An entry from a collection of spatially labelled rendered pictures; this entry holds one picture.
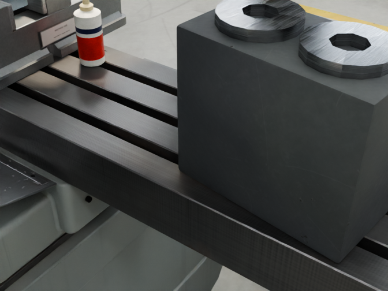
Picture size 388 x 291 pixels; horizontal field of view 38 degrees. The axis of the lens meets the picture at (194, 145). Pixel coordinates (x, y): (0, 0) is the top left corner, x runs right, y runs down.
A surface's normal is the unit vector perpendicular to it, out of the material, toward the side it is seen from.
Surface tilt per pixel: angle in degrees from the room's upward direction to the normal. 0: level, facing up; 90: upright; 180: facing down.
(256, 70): 90
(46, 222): 90
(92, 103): 0
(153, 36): 0
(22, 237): 90
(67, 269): 90
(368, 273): 0
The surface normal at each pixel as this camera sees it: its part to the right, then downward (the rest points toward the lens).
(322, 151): -0.68, 0.44
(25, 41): 0.82, 0.34
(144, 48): 0.00, -0.81
